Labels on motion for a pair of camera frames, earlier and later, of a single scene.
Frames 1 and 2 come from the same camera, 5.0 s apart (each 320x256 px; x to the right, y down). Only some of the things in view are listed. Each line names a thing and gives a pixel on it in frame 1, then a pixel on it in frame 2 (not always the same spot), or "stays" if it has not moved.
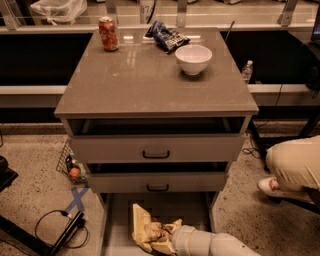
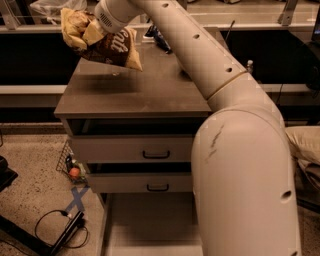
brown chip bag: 145,228 -> 116,47
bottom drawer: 116,218 stays
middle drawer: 157,177 stays
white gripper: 180,239 -> 107,15
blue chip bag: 168,40 stays
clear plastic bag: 60,11 stays
